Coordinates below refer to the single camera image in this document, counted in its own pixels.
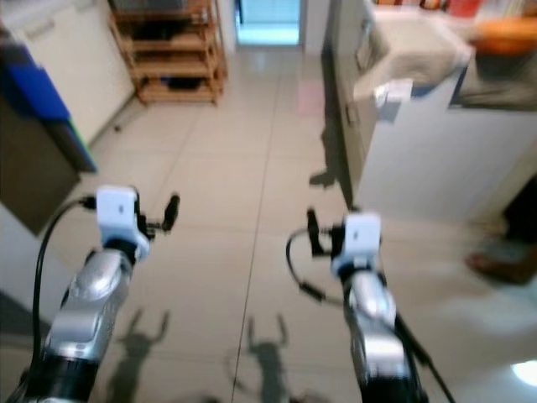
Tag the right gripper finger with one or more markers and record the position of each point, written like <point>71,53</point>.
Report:
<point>313,232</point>

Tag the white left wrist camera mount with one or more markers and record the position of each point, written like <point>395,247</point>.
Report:
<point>119,217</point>

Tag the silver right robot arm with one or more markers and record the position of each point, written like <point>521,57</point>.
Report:
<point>382,336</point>

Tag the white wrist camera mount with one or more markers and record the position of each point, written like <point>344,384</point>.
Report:
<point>119,217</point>
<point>359,239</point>

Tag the beige towel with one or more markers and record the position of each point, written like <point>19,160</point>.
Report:
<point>415,54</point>

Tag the grey cabinet door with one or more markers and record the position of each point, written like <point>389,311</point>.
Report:
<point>348,101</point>

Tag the white cupboard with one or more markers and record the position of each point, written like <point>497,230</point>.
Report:
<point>75,59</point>

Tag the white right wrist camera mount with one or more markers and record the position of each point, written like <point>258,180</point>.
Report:
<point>359,239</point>

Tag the blue fabric item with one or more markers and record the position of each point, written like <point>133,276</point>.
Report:
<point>42,101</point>

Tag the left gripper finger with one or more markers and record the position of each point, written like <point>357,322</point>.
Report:
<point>172,211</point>

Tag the orange object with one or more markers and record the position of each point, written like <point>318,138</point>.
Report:
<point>508,35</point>

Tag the white appliance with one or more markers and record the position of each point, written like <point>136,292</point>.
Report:
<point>440,155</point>

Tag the person's foot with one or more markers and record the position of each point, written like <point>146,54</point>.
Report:
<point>503,267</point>

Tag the wooden shelf rack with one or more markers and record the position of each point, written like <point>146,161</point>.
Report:
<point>176,71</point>

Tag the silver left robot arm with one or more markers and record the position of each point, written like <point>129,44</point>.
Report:
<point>88,315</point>

